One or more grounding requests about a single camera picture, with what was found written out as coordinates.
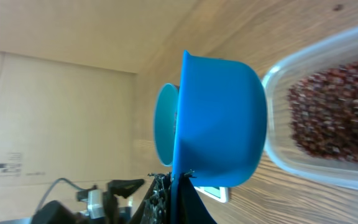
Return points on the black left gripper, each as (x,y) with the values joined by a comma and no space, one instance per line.
(101,206)

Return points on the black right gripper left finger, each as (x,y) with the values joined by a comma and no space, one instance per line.
(155,207)

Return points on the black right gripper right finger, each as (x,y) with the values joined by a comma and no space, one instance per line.
(190,208)

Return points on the blue plastic measuring scoop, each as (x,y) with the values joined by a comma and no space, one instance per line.
(221,124)

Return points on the teal metal bowl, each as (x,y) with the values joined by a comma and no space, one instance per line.
(165,122)

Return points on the clear container of red beans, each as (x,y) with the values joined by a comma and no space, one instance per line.
(312,102)

